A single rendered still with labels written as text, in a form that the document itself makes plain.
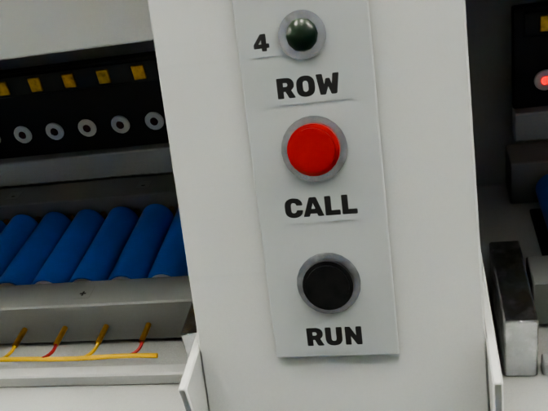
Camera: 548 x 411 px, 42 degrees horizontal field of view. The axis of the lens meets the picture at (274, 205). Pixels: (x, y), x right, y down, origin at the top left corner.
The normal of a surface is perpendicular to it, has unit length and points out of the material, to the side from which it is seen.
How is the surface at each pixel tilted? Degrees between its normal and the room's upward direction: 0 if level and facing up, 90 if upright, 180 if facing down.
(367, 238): 90
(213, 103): 90
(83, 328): 110
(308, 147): 90
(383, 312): 90
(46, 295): 20
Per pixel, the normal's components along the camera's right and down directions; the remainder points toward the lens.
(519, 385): -0.18, -0.83
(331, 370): -0.19, 0.22
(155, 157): -0.14, 0.54
